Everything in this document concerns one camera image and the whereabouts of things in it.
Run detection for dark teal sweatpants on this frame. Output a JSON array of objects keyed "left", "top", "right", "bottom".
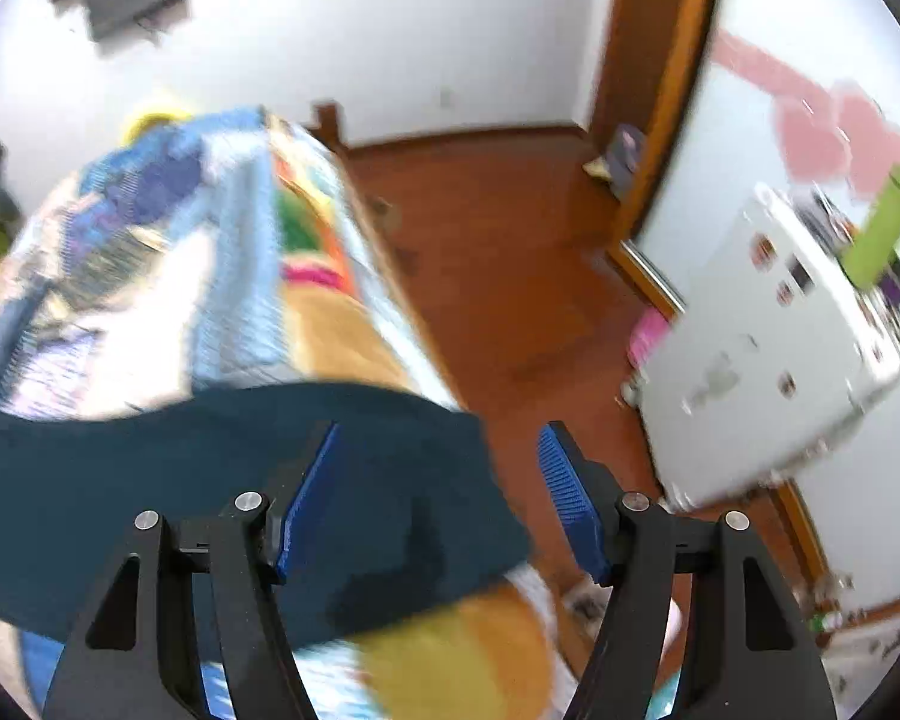
[{"left": 0, "top": 380, "right": 535, "bottom": 665}]

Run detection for brown wooden door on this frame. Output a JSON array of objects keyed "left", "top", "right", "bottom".
[{"left": 589, "top": 0, "right": 717, "bottom": 244}]

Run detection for green bottle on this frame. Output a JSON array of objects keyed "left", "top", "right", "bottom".
[{"left": 839, "top": 163, "right": 900, "bottom": 291}]

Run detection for blue patchwork bedspread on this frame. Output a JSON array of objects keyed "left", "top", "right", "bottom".
[{"left": 0, "top": 109, "right": 574, "bottom": 718}]

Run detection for white mini fridge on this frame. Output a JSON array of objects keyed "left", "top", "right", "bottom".
[{"left": 621, "top": 185, "right": 900, "bottom": 512}]

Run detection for grey slippers on floor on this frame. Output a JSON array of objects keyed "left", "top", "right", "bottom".
[{"left": 583, "top": 124, "right": 645, "bottom": 200}]

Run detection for yellow foam ring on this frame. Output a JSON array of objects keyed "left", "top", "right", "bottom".
[{"left": 122, "top": 110, "right": 196, "bottom": 148}]

